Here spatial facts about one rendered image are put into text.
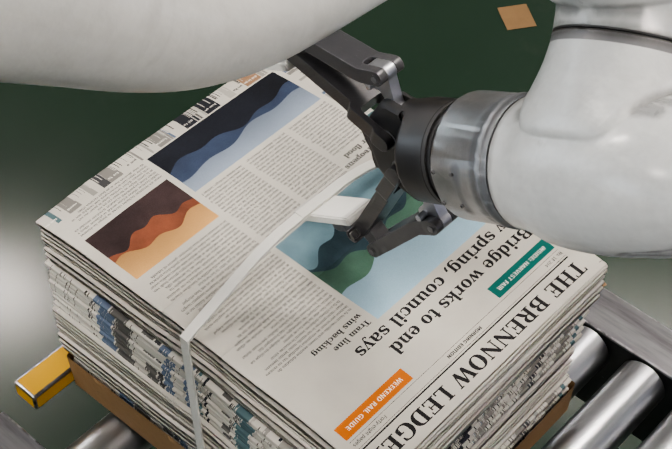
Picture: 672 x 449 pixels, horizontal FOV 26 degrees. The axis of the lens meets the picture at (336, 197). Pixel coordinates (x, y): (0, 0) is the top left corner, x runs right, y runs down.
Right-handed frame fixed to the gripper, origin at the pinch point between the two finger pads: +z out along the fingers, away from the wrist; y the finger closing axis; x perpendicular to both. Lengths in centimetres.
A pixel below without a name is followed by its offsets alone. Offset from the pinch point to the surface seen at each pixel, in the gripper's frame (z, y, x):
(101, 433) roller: 22.5, 24.8, -16.3
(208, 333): 0.3, 10.4, -13.3
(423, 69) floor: 118, 63, 114
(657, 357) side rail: -6.6, 39.7, 25.6
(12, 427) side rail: 28.3, 21.8, -21.4
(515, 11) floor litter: 115, 64, 140
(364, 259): -3.7, 11.8, 0.1
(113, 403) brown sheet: 21.2, 22.3, -14.5
